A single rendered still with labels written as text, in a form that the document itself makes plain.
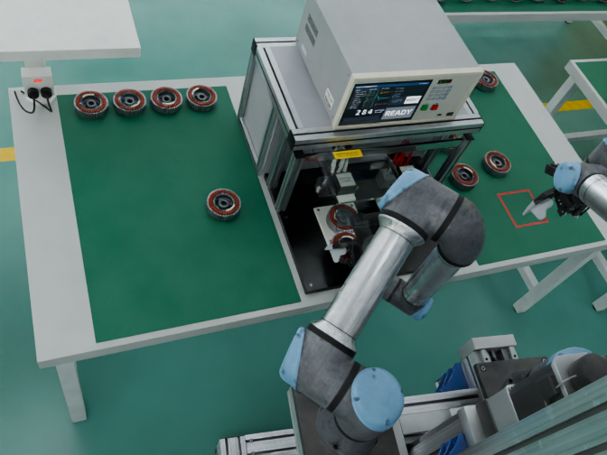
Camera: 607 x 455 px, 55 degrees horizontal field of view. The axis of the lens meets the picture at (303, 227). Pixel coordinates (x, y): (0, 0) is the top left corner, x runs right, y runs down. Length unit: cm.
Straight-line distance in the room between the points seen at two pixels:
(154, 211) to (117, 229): 13
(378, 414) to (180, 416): 135
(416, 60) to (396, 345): 141
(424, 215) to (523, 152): 144
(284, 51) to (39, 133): 85
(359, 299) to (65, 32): 109
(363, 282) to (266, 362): 137
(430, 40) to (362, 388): 111
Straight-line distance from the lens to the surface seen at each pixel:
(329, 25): 179
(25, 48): 175
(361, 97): 172
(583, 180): 148
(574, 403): 95
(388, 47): 180
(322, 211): 200
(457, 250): 130
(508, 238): 231
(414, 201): 125
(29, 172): 205
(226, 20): 389
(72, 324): 176
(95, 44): 176
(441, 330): 289
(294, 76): 191
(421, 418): 161
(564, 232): 248
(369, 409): 121
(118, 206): 195
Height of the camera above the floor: 235
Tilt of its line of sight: 54 degrees down
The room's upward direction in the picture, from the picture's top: 23 degrees clockwise
